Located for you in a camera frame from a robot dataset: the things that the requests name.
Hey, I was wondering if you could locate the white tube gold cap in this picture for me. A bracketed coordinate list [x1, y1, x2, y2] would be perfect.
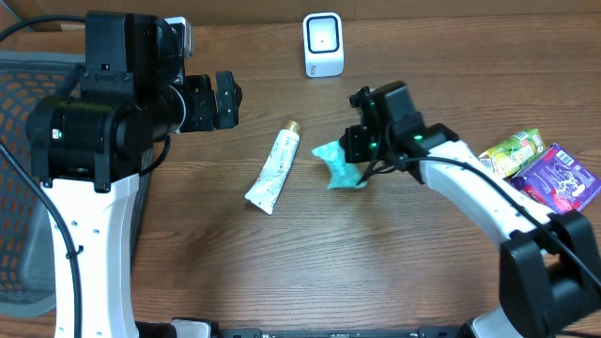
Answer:
[245, 120, 301, 215]

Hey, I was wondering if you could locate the white barcode scanner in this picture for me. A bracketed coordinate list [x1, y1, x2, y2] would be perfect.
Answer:
[302, 12, 345, 78]

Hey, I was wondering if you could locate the green juice pouch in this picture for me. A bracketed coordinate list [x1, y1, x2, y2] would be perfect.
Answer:
[478, 129, 546, 178]

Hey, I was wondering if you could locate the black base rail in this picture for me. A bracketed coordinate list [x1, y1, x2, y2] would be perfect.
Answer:
[211, 326, 460, 338]

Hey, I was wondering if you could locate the black mesh basket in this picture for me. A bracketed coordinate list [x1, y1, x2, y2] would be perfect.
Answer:
[1, 51, 85, 317]

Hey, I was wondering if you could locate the teal snack wrapper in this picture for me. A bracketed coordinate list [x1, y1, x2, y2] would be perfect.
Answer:
[312, 140, 367, 190]

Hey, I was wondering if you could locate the purple pad package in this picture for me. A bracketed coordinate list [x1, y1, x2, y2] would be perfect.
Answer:
[510, 144, 600, 214]

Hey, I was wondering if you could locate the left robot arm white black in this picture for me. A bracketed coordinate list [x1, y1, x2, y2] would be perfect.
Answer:
[26, 11, 242, 337]

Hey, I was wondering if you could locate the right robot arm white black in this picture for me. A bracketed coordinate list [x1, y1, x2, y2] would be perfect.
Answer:
[339, 81, 600, 337]

